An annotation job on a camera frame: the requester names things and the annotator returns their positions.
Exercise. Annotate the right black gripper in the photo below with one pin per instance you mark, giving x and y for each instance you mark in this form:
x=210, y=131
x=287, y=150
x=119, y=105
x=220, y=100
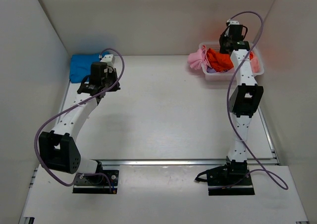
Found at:
x=223, y=38

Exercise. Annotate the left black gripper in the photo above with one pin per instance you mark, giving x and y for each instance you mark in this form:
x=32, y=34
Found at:
x=112, y=70

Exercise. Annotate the orange t-shirt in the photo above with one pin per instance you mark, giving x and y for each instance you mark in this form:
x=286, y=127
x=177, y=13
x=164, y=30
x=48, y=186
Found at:
x=218, y=61

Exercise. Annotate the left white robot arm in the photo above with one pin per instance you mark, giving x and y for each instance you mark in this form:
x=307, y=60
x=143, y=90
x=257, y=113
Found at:
x=56, y=149

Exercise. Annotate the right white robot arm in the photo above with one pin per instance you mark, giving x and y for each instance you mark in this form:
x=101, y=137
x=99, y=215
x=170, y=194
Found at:
x=241, y=106

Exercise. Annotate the white plastic basket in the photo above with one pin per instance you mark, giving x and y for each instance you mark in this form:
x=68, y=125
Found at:
x=226, y=76

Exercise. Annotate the light pink t-shirt in basket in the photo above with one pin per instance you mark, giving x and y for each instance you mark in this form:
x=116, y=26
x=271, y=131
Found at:
x=255, y=65

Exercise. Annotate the pink t-shirt over basket edge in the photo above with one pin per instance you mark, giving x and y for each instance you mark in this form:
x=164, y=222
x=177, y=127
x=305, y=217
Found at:
x=198, y=59

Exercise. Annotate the folded blue t-shirt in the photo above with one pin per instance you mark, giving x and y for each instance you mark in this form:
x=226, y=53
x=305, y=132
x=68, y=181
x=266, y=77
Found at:
x=80, y=66

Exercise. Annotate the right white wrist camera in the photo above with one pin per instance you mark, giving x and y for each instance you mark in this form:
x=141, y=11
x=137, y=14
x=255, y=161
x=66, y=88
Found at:
x=232, y=22

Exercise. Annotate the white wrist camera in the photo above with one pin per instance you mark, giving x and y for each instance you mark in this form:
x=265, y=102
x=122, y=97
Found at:
x=232, y=22
x=109, y=59

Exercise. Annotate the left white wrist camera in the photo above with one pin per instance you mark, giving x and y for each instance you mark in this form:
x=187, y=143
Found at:
x=109, y=59

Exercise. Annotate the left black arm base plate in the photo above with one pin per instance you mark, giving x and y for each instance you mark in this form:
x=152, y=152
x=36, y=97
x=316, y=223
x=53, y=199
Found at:
x=97, y=184

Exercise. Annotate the aluminium rail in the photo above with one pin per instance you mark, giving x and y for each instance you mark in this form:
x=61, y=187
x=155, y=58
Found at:
x=165, y=162

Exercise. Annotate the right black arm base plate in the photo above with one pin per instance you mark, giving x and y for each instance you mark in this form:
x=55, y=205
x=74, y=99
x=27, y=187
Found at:
x=220, y=183

